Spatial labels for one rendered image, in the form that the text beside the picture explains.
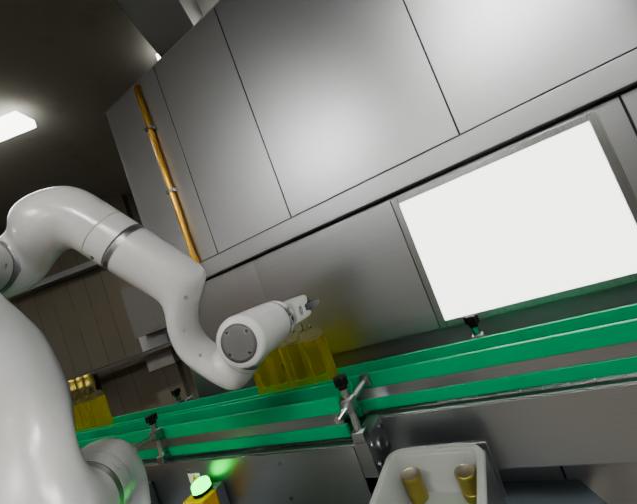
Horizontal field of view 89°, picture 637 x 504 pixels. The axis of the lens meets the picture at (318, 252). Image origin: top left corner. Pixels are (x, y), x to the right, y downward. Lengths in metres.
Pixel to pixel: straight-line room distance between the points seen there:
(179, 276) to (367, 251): 0.49
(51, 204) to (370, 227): 0.65
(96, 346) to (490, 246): 4.09
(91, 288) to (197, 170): 3.27
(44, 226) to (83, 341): 3.87
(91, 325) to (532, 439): 4.15
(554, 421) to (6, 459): 0.81
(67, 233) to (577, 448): 0.89
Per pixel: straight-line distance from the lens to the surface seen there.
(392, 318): 0.88
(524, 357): 0.71
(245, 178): 1.09
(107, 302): 4.26
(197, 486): 0.96
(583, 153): 0.86
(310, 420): 0.77
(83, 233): 0.61
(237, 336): 0.53
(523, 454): 0.77
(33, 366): 0.63
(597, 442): 0.76
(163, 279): 0.56
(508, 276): 0.84
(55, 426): 0.61
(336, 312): 0.93
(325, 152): 0.96
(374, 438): 0.74
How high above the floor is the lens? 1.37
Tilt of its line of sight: 4 degrees up
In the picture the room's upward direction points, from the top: 20 degrees counter-clockwise
